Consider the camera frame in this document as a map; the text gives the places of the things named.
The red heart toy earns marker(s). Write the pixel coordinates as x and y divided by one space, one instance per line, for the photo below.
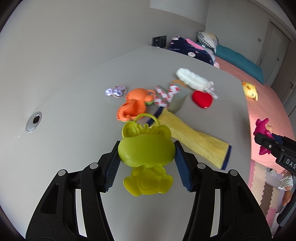
202 99

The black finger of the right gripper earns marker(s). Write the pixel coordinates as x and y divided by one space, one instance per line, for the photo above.
270 144

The bed with pink sheet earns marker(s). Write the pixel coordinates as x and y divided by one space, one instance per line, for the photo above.
268 106

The white wardrobe door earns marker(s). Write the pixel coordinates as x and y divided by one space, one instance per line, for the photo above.
275 43

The teal bolster pillow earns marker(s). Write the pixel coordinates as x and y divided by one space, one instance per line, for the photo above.
241 62

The orange seahorse toy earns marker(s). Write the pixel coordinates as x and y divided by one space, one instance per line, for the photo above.
136 103

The silver desk cable grommet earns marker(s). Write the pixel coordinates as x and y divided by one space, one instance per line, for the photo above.
33 121

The black wall socket panel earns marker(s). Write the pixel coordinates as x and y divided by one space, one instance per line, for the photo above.
159 42

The yellow towel blue trim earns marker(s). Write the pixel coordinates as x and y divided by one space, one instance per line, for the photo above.
216 151

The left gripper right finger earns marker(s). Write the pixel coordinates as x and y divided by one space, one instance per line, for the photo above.
187 167

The crumpled white tissue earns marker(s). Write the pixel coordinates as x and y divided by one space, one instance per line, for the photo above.
286 182

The checkered pillow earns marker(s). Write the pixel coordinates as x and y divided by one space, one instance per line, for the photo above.
208 40

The colourful foam floor mat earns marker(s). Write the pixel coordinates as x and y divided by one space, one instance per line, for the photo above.
264 187

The yellow-green frog toy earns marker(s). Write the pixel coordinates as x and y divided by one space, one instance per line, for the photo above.
146 147

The navy patterned blanket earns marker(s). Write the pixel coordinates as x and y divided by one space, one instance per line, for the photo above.
189 48

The magenta plastic toy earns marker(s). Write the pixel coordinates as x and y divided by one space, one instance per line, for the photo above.
262 127

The right hand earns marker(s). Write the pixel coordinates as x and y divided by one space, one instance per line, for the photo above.
288 194

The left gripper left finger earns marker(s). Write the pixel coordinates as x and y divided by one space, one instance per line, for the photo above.
109 164

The yellow duck plush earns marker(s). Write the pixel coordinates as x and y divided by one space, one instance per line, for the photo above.
250 90

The grey foam corner guard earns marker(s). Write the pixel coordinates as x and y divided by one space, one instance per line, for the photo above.
172 98

